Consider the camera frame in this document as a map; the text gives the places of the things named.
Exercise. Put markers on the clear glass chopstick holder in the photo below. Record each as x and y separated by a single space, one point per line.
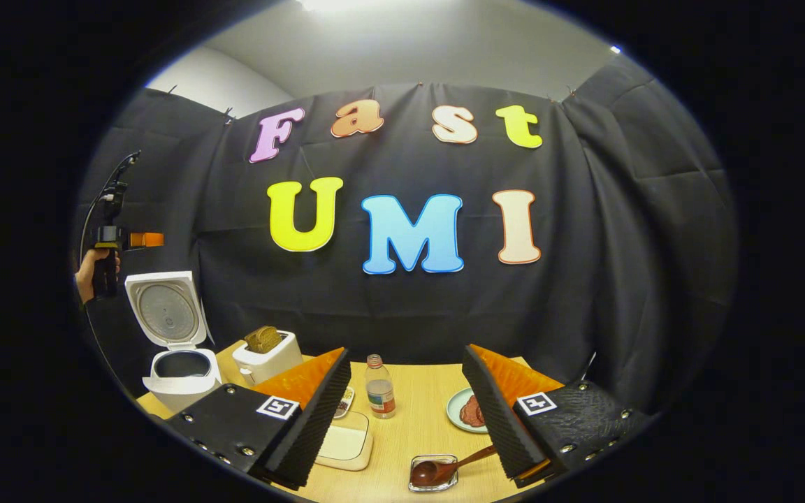
444 461

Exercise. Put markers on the white rice cooker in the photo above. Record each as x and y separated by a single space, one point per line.
186 384

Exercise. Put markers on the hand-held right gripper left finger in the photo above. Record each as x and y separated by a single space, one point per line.
315 426

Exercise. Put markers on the clear plastic bottle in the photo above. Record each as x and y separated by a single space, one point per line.
380 395

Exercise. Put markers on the reddish brown sausage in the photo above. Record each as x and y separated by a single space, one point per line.
467 412
479 416

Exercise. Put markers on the pale green plate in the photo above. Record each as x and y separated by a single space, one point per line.
453 412

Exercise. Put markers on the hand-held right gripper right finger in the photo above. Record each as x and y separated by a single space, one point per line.
497 426

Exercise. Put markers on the white toaster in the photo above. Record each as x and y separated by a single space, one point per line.
273 363

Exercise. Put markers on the brown wooden spoon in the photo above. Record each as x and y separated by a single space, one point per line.
430 474

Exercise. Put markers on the clear plastic rice container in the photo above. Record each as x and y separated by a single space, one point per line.
346 443

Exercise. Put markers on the brown bread slice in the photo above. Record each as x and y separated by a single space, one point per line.
273 337
254 342

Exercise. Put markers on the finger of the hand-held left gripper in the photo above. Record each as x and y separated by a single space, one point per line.
147 239

